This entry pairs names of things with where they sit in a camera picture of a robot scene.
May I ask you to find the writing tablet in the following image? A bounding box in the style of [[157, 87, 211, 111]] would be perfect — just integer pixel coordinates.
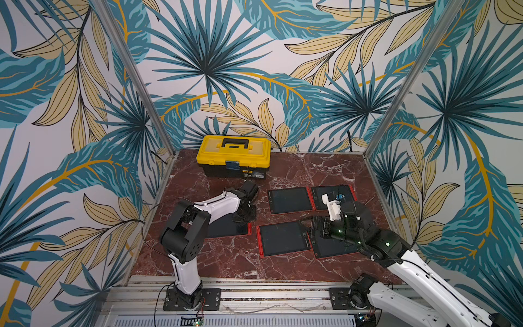
[[311, 185, 356, 211], [206, 220, 252, 238], [268, 187, 313, 215], [311, 238, 358, 259], [256, 221, 311, 258]]

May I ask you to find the yellow black toolbox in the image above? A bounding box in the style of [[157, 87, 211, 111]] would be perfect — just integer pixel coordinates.
[[196, 135, 271, 179]]

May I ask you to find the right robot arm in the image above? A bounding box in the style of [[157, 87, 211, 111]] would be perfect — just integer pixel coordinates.
[[312, 193, 511, 326]]

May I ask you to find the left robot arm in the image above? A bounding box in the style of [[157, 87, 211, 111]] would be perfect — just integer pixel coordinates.
[[159, 181, 259, 309]]

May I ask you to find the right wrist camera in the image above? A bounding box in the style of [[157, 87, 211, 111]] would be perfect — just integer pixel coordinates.
[[321, 192, 345, 222]]

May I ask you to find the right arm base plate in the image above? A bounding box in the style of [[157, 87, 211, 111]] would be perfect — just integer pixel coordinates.
[[328, 287, 373, 310]]

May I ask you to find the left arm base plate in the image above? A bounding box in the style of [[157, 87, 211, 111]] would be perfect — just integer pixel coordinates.
[[163, 288, 222, 312]]

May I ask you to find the left aluminium corner post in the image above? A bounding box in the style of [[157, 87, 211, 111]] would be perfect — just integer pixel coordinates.
[[90, 0, 177, 156]]

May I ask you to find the aluminium corner post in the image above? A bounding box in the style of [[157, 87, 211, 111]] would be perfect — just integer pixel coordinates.
[[364, 0, 464, 160], [90, 0, 177, 156]]

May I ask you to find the aluminium frame rail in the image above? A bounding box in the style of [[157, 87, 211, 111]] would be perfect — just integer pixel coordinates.
[[95, 275, 405, 326]]

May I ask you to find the right aluminium corner post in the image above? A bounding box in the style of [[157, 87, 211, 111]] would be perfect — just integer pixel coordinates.
[[364, 0, 464, 160]]

